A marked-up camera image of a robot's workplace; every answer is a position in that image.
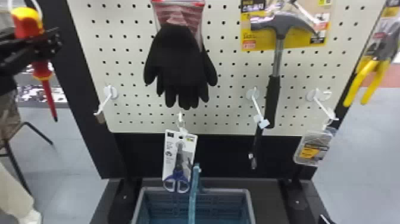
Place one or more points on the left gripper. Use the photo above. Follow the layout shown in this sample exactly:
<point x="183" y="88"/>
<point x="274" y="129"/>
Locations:
<point x="12" y="53"/>

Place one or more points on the red screwdriver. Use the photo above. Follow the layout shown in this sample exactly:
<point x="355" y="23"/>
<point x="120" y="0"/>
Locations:
<point x="27" y="21"/>

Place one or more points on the black stool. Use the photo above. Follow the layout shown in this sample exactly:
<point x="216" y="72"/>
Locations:
<point x="14" y="161"/>

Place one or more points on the black gloves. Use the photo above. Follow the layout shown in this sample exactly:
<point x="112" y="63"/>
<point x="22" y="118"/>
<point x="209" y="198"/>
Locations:
<point x="179" y="62"/>

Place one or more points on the person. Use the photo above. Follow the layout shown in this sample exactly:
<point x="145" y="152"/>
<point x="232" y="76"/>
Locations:
<point x="14" y="194"/>

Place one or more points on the blue scissors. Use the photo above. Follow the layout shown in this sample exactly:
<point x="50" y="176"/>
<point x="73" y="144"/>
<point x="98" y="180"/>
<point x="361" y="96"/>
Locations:
<point x="175" y="156"/>

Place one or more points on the white pegboard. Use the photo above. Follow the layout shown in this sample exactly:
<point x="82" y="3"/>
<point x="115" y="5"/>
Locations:
<point x="237" y="78"/>

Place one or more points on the blue basket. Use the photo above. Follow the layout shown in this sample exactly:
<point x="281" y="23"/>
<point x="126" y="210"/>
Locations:
<point x="200" y="204"/>

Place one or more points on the black screwdriver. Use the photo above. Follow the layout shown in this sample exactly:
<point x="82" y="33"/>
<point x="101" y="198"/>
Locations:
<point x="255" y="147"/>

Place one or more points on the grey hammer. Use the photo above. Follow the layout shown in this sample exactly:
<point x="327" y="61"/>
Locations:
<point x="282" y="23"/>

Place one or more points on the clear nail packet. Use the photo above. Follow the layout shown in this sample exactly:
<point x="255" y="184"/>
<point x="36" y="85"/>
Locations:
<point x="312" y="150"/>

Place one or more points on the yellow pliers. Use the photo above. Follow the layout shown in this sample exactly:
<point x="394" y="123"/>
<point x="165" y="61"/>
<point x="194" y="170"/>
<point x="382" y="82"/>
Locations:
<point x="368" y="70"/>

